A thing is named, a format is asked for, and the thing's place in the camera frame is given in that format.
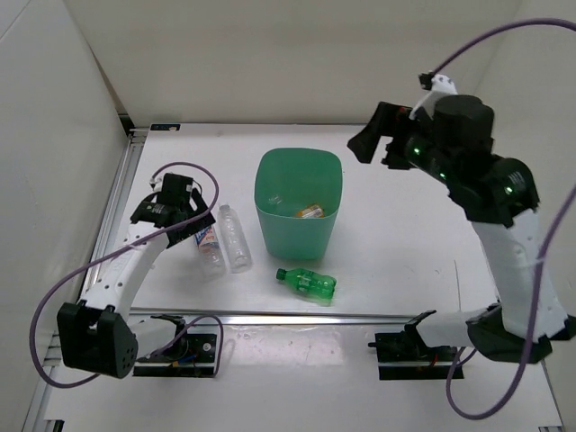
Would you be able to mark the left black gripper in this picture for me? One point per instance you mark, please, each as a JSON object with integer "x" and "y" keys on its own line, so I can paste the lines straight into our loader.
{"x": 190, "y": 229}

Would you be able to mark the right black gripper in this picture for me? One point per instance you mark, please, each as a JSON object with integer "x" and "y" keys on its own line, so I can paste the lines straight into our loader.
{"x": 381, "y": 124}

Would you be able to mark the clear bottle red blue label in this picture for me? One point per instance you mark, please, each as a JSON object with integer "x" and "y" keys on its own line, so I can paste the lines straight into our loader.
{"x": 211, "y": 256}

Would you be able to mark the clear plastic bottle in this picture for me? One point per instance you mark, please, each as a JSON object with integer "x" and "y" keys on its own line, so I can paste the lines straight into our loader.
{"x": 234, "y": 240}

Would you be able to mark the orange juice bottle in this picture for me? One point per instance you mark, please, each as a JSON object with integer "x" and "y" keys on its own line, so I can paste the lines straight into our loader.
{"x": 313, "y": 211}

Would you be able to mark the green plastic bottle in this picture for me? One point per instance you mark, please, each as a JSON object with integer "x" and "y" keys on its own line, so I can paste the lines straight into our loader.
{"x": 308, "y": 284}

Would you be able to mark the blue label plastic bottle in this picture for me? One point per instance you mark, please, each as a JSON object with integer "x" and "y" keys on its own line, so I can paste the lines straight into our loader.
{"x": 275, "y": 200}

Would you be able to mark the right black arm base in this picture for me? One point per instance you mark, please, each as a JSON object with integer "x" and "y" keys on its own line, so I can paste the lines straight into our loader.
{"x": 403, "y": 356}

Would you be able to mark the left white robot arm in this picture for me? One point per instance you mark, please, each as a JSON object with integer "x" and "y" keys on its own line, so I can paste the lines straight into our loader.
{"x": 95, "y": 335}

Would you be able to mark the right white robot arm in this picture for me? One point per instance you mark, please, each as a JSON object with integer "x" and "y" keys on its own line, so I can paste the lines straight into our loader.
{"x": 500, "y": 200}

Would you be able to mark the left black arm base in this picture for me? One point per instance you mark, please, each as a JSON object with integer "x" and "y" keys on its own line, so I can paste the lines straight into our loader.
{"x": 180, "y": 348}

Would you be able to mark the green plastic bin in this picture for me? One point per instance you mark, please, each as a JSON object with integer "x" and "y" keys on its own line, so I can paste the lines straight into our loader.
{"x": 302, "y": 176}

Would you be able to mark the blue sticker left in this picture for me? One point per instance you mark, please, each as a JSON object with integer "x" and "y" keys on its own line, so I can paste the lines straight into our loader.
{"x": 165, "y": 127}

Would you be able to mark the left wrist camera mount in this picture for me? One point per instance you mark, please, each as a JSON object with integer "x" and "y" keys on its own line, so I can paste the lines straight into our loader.
{"x": 156, "y": 183}

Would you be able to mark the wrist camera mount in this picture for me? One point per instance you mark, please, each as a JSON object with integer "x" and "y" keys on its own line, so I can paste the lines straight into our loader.
{"x": 156, "y": 183}
{"x": 437, "y": 86}

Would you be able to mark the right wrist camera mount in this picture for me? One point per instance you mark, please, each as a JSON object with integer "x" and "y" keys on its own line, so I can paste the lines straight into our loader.
{"x": 437, "y": 86}

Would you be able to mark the aluminium table rail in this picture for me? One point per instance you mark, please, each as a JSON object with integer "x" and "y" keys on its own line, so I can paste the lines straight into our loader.
{"x": 261, "y": 318}

